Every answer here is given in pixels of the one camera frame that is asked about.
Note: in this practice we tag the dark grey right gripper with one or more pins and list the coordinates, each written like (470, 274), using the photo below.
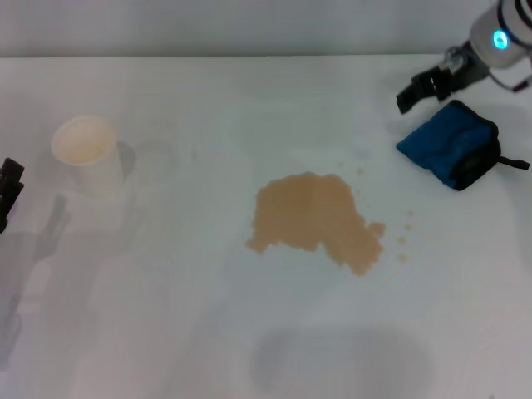
(467, 72)

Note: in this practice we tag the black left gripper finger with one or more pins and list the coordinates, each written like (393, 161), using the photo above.
(10, 195)

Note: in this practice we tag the blue rag with black trim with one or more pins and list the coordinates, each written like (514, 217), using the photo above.
(440, 141)

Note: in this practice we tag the white paper cup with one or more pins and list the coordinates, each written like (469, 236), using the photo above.
(87, 166)

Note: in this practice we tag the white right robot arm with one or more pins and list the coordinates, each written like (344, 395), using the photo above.
(511, 25)

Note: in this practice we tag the brown water stain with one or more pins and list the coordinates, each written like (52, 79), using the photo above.
(307, 212)

